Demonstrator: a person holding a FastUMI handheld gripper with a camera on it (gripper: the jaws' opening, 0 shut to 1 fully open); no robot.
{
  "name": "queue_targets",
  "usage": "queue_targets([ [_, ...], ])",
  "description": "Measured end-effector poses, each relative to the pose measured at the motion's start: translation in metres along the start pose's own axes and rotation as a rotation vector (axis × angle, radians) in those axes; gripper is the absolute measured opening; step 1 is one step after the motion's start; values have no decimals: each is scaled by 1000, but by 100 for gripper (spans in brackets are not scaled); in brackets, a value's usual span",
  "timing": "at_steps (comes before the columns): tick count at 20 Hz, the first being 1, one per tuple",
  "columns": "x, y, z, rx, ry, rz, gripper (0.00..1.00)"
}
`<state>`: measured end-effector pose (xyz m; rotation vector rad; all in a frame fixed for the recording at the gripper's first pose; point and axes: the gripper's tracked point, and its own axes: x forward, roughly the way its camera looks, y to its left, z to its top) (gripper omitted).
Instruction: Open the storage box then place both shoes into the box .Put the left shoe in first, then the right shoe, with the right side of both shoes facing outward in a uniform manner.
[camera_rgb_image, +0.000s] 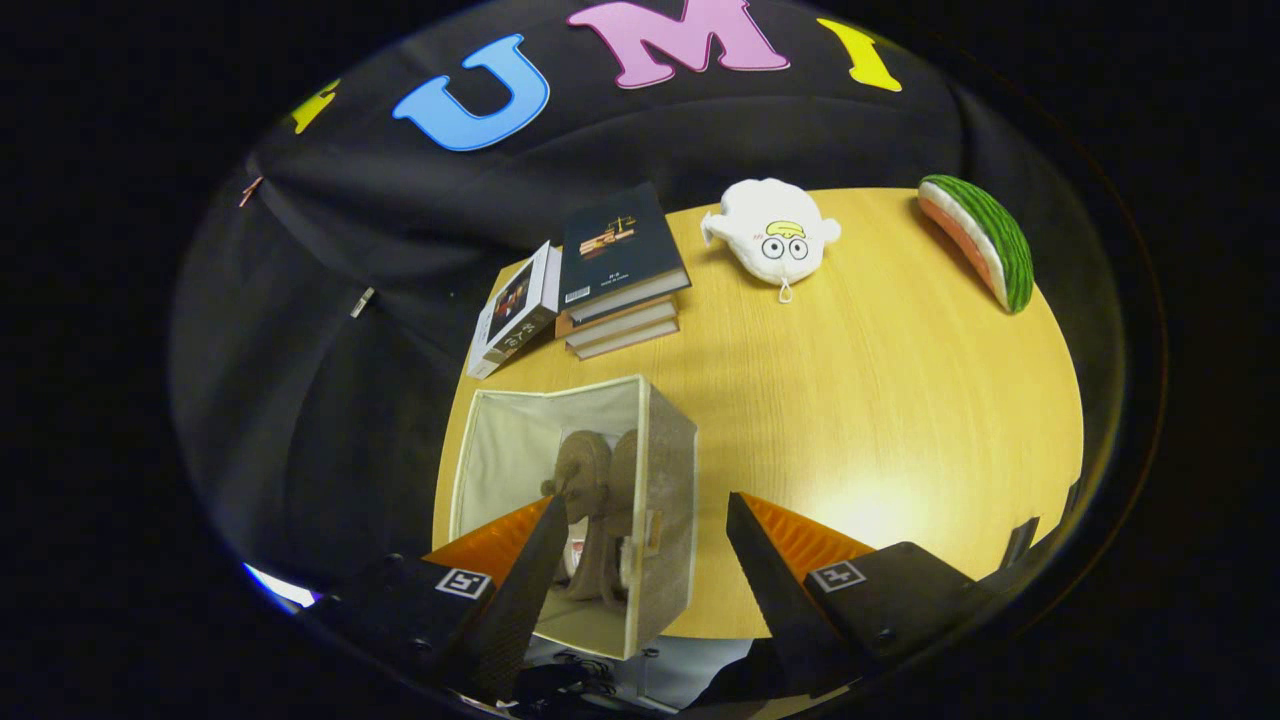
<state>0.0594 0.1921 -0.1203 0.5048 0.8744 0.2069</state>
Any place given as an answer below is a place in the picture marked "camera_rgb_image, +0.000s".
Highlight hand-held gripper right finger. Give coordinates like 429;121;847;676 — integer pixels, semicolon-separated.
725;492;1001;701

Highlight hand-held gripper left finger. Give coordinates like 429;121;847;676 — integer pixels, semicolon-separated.
320;495;571;706

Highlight brown fuzzy shoe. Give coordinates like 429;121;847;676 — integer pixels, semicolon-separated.
600;428;641;611
540;430;613;606

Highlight grey fabric storage box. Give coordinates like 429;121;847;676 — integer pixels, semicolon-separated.
448;373;699;663

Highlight lit computer screen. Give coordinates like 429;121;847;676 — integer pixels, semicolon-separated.
243;562;321;609

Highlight black backdrop cloth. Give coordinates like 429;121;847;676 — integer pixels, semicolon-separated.
168;0;1131;601

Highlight brown cover book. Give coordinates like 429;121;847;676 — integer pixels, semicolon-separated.
570;318;681;361
555;295;681;346

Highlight white cover book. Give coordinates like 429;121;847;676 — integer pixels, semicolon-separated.
466;240;563;381

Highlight white plush toy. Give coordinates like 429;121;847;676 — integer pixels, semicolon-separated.
700;178;843;304

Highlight dark cover book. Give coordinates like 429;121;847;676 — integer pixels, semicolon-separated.
557;180;693;326

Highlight watermelon slice plush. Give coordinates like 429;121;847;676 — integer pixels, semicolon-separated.
917;174;1035;315

